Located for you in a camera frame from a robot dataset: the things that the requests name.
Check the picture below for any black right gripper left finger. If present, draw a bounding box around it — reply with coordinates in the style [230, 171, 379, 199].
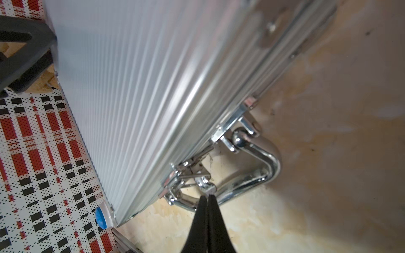
[181, 196, 208, 253]

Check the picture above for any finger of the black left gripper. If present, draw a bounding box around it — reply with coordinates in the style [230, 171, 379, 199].
[1, 16, 57, 98]

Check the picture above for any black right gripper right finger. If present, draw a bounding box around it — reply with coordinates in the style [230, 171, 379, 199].
[208, 195, 236, 253]

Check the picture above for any silver aluminium poker case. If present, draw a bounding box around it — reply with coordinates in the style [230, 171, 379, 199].
[44, 1, 337, 229]

